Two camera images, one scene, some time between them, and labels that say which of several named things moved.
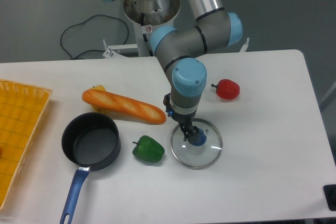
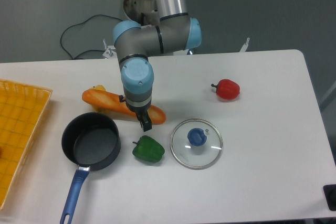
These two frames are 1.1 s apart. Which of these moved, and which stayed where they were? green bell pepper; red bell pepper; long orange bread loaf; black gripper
Moved: black gripper
Stayed: red bell pepper; green bell pepper; long orange bread loaf
